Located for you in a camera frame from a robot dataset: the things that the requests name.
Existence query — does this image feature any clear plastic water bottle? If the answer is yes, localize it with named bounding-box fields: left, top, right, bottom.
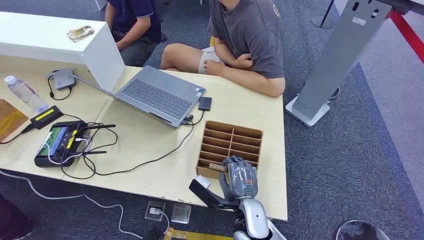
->
left=4, top=75, right=50, bottom=114

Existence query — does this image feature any black remote controller with screen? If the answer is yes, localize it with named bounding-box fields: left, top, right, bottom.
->
left=34, top=120, right=117, bottom=169

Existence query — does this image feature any brown cardboard box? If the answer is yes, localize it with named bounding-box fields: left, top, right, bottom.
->
left=0, top=98, right=30, bottom=143

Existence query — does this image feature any white controller cable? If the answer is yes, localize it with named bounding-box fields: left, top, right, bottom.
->
left=43, top=132, right=90, bottom=166

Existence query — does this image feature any person's right hand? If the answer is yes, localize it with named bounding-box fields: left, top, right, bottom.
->
left=233, top=52, right=255, bottom=71

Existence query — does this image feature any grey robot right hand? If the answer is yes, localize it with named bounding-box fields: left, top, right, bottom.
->
left=219, top=155, right=259, bottom=201

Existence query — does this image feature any black stanchion with round base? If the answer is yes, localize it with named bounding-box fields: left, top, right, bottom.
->
left=311, top=0, right=336, bottom=30

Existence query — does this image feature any grey kiosk stand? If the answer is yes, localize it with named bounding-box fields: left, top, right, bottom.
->
left=284, top=0, right=393, bottom=128

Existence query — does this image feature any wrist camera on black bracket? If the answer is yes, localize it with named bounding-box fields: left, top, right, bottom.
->
left=188, top=175, right=240, bottom=211

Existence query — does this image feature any round dark base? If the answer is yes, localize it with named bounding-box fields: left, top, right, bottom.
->
left=335, top=219, right=392, bottom=240

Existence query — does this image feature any red barrier strip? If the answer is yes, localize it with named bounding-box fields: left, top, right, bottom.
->
left=388, top=9, right=424, bottom=64

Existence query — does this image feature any black charger with yellow label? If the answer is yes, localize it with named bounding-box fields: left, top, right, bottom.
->
left=29, top=105, right=64, bottom=130

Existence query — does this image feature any long black cable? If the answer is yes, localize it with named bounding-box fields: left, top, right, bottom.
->
left=81, top=119, right=196, bottom=177

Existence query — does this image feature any black hub cable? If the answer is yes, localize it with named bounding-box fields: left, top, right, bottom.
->
left=46, top=69, right=73, bottom=102

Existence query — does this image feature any white desk shelf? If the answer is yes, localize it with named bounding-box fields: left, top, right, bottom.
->
left=0, top=11, right=126, bottom=93

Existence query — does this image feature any grey open laptop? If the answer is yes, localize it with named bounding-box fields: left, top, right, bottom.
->
left=68, top=65, right=207, bottom=129

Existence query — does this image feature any square floor socket cover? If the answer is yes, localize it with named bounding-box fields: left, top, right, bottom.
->
left=170, top=202, right=192, bottom=225

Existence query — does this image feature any grey adapter hub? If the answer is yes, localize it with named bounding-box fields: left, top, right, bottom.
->
left=52, top=68, right=77, bottom=91

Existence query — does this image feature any short black drive cable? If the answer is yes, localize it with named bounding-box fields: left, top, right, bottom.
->
left=184, top=110, right=206, bottom=127

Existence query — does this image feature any white socket cable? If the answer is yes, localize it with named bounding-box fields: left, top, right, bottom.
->
left=150, top=207, right=170, bottom=233

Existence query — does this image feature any wooden slotted card holder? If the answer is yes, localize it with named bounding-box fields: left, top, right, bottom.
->
left=195, top=119, right=264, bottom=182

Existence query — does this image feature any white floor cable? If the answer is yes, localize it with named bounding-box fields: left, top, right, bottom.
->
left=0, top=169, right=144, bottom=240

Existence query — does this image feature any floor socket with plug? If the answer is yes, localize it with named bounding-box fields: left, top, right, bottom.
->
left=144, top=199, right=167, bottom=222

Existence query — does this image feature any black external drive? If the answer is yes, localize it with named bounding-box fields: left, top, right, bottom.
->
left=198, top=96, right=213, bottom=112

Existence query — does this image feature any yellow and black floor tape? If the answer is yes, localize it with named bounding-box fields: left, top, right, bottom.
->
left=163, top=227, right=233, bottom=240

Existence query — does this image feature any person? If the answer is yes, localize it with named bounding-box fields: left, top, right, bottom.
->
left=104, top=0, right=163, bottom=68
left=159, top=0, right=286, bottom=98

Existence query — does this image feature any person's left hand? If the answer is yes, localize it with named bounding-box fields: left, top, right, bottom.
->
left=202, top=59, right=226, bottom=77

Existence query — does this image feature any black charger cable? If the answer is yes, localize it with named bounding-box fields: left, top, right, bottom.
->
left=0, top=124, right=36, bottom=145

